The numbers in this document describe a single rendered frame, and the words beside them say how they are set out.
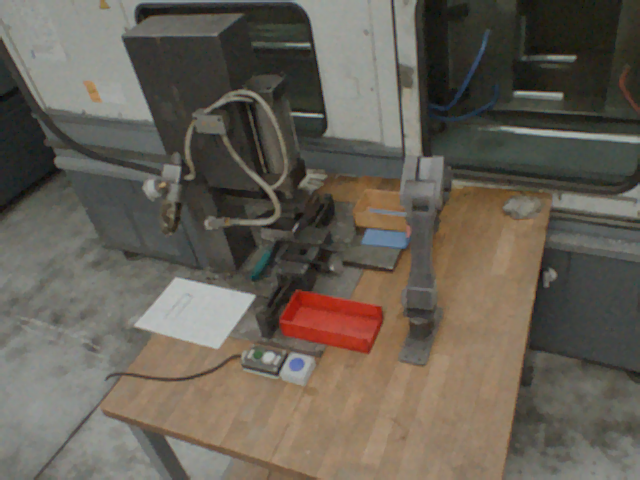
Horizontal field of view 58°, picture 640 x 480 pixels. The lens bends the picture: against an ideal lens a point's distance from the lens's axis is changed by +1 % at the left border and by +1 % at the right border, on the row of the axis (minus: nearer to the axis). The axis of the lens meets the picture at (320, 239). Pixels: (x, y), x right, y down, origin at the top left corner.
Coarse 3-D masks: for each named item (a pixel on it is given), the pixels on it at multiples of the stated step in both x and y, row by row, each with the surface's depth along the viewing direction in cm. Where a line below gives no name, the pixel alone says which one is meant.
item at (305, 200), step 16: (224, 192) 163; (240, 192) 164; (256, 192) 162; (288, 192) 154; (304, 192) 156; (272, 208) 157; (288, 208) 154; (304, 208) 153; (272, 224) 154; (288, 224) 153; (304, 224) 156; (288, 240) 153
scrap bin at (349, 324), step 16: (288, 304) 155; (304, 304) 162; (320, 304) 159; (336, 304) 156; (352, 304) 153; (368, 304) 151; (288, 320) 156; (304, 320) 157; (320, 320) 156; (336, 320) 155; (352, 320) 154; (368, 320) 154; (288, 336) 154; (304, 336) 151; (320, 336) 148; (336, 336) 146; (352, 336) 143; (368, 336) 149; (368, 352) 145
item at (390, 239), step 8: (368, 232) 180; (376, 232) 179; (384, 232) 178; (392, 232) 178; (400, 232) 177; (368, 240) 176; (376, 240) 176; (384, 240) 175; (392, 240) 175; (400, 240) 174; (408, 240) 170; (400, 248) 172
